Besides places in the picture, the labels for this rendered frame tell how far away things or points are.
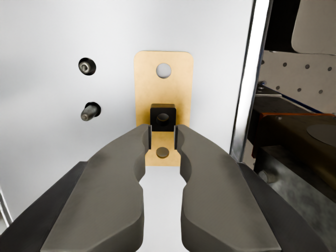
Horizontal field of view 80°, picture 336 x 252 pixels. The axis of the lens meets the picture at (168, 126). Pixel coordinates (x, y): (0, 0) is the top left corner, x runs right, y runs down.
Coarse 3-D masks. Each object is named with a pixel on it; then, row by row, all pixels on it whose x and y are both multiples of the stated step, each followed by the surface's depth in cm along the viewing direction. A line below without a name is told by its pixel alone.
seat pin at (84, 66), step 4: (88, 60) 13; (92, 60) 14; (80, 64) 13; (84, 64) 13; (88, 64) 13; (92, 64) 13; (80, 68) 13; (84, 68) 13; (88, 68) 13; (92, 68) 13; (84, 72) 13
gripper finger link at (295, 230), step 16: (256, 176) 8; (256, 192) 7; (272, 192) 7; (272, 208) 7; (288, 208) 7; (272, 224) 6; (288, 224) 6; (304, 224) 6; (288, 240) 6; (304, 240) 6; (320, 240) 6
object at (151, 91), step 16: (144, 64) 13; (176, 64) 13; (192, 64) 13; (144, 80) 13; (160, 80) 13; (176, 80) 13; (144, 96) 14; (160, 96) 14; (176, 96) 14; (144, 112) 14; (160, 112) 13; (176, 112) 14; (160, 128) 14; (160, 144) 15; (160, 160) 16; (176, 160) 16
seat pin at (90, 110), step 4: (92, 104) 14; (96, 104) 15; (88, 108) 14; (92, 108) 14; (96, 108) 14; (100, 108) 15; (84, 112) 13; (88, 112) 13; (92, 112) 14; (96, 112) 14; (80, 116) 13; (84, 116) 13; (88, 116) 13; (92, 116) 14; (84, 120) 13; (88, 120) 13
